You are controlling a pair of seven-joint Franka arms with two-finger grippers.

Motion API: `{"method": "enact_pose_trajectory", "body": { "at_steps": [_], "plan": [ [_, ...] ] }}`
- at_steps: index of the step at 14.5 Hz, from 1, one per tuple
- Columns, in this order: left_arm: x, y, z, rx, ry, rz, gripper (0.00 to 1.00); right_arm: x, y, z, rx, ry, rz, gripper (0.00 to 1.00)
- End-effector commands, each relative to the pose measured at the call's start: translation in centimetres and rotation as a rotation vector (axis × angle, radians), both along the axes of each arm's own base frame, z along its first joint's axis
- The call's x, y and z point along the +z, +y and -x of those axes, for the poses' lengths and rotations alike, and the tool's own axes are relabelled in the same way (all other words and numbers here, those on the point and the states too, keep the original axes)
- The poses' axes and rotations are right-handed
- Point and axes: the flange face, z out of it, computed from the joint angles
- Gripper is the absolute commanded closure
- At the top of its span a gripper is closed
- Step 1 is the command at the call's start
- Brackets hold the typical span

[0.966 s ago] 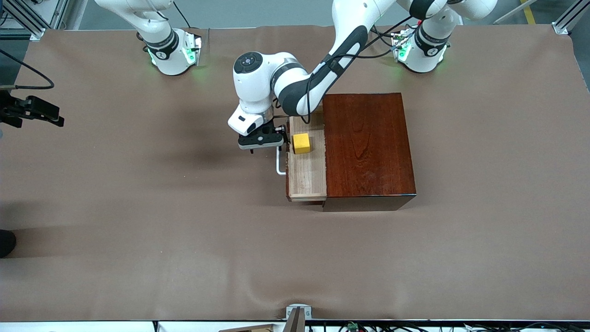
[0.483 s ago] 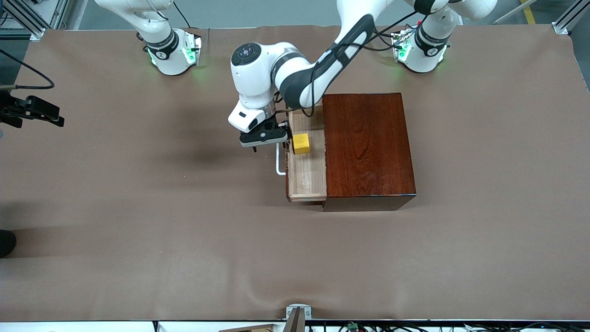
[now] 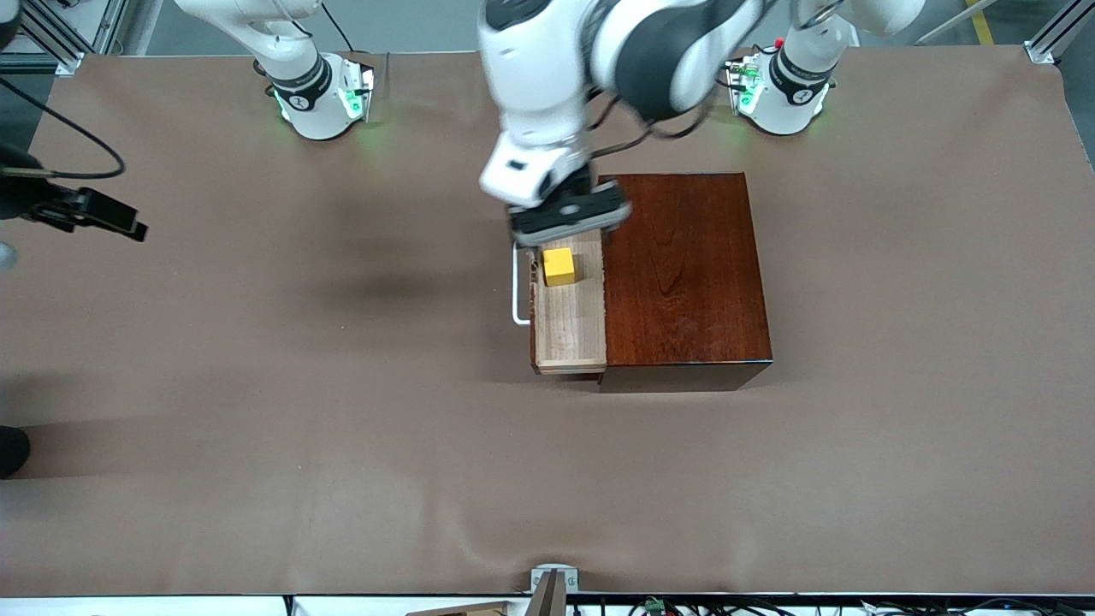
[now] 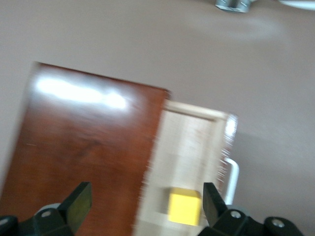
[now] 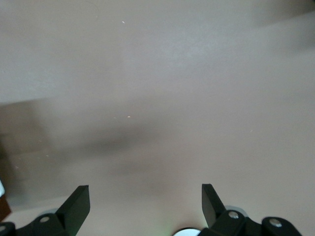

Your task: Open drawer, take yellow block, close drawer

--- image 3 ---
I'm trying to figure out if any black base cable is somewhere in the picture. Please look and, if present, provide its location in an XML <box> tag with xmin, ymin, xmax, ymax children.
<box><xmin>320</xmin><ymin>0</ymin><xmax>357</xmax><ymax>56</ymax></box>

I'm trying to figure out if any dark red wooden cabinet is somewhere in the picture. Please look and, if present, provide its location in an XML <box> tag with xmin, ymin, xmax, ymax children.
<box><xmin>599</xmin><ymin>172</ymin><xmax>775</xmax><ymax>394</ymax></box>

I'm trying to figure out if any brown table cover sheet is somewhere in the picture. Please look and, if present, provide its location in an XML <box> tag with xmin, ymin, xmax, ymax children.
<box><xmin>0</xmin><ymin>44</ymin><xmax>1095</xmax><ymax>598</ymax></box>

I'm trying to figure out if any grey metal clamp bracket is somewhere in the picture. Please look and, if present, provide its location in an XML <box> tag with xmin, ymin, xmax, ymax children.
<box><xmin>530</xmin><ymin>565</ymin><xmax>580</xmax><ymax>594</ymax></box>

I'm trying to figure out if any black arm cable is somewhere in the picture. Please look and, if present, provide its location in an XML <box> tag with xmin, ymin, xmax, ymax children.
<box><xmin>0</xmin><ymin>75</ymin><xmax>127</xmax><ymax>181</ymax></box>
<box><xmin>586</xmin><ymin>86</ymin><xmax>715</xmax><ymax>162</ymax></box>

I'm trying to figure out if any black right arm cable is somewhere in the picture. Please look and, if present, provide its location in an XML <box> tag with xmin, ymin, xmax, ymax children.
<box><xmin>0</xmin><ymin>75</ymin><xmax>127</xmax><ymax>181</ymax></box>

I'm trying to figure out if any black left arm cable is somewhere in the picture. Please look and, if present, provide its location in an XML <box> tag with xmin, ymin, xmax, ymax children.
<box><xmin>586</xmin><ymin>86</ymin><xmax>715</xmax><ymax>162</ymax></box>

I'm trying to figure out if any aluminium frame profile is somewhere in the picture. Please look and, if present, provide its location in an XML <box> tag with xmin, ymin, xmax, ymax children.
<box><xmin>1022</xmin><ymin>0</ymin><xmax>1095</xmax><ymax>65</ymax></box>
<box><xmin>0</xmin><ymin>0</ymin><xmax>129</xmax><ymax>78</ymax></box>

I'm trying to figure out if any wooden drawer with white handle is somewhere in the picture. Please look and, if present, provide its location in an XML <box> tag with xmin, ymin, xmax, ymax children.
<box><xmin>512</xmin><ymin>231</ymin><xmax>610</xmax><ymax>377</ymax></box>

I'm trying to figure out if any yellow block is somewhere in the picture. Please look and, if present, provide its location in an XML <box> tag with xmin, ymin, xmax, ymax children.
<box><xmin>543</xmin><ymin>247</ymin><xmax>577</xmax><ymax>287</ymax></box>

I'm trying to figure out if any black round object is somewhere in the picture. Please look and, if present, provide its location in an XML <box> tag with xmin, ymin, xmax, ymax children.
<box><xmin>0</xmin><ymin>426</ymin><xmax>32</xmax><ymax>480</ymax></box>

